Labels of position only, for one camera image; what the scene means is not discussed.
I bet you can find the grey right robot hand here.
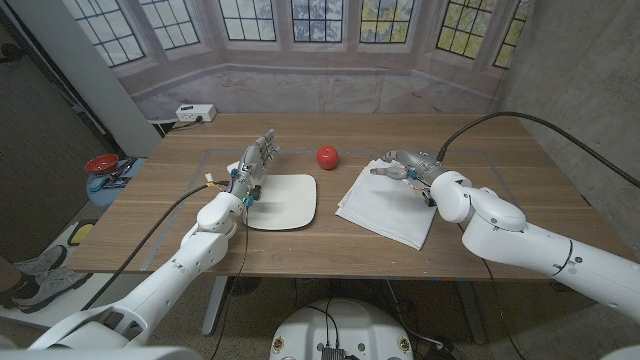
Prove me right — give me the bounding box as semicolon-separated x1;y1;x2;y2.
369;148;449;199

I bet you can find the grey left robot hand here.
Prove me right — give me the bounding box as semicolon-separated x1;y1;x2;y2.
227;128;281;204

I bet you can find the white square plate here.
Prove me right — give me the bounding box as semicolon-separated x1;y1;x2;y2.
243;173;318;232

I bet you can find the white cloth napkin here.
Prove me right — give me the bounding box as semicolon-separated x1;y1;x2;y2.
335;158;439;251

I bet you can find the red apple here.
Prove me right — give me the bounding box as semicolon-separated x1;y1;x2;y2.
316;144;340;172

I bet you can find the white power strip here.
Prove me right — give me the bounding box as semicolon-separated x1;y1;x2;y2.
175;103;218;124

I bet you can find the printed window backdrop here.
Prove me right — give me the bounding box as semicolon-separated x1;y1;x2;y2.
62;0;534;121

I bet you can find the grey table leg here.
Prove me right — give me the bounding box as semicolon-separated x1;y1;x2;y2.
201;275;230;336
454;280;489;345

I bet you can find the blue round stool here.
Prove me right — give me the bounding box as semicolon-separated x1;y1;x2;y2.
86;157;147;212

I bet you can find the red bowl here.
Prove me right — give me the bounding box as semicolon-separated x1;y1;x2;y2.
83;153;120;175

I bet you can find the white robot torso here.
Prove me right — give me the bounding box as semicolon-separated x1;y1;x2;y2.
269;298;415;360

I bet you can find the yellow black foot pedal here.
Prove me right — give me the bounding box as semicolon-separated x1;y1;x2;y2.
67;219;99;247

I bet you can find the grey sneaker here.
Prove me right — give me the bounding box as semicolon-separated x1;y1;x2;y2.
13;244;69;277
8;266;94;314

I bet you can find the white floor mat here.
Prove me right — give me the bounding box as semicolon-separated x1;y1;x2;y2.
0;219;121;331

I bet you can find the person's leg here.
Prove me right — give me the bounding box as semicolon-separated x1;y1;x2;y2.
0;255;26;297

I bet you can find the black power strip cable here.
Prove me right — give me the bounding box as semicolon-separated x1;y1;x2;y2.
169;115;204;132

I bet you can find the thin black left wrist cable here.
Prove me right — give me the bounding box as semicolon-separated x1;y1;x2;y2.
208;199;250;359

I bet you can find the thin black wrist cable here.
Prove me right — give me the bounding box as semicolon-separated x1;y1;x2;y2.
457;222;527;360
208;199;250;359

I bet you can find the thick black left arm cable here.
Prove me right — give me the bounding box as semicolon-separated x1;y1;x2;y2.
79;180;231;311

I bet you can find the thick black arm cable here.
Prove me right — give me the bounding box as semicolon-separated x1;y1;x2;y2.
79;180;231;311
437;110;640;190

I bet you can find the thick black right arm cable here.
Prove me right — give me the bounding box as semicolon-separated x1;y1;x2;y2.
437;110;640;190

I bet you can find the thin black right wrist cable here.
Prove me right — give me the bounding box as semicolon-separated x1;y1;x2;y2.
457;222;527;360

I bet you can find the blue handled tool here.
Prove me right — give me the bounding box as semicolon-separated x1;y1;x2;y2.
88;172;134;192

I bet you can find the dark perforated wall panel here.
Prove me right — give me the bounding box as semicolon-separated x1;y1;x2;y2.
0;19;121;261

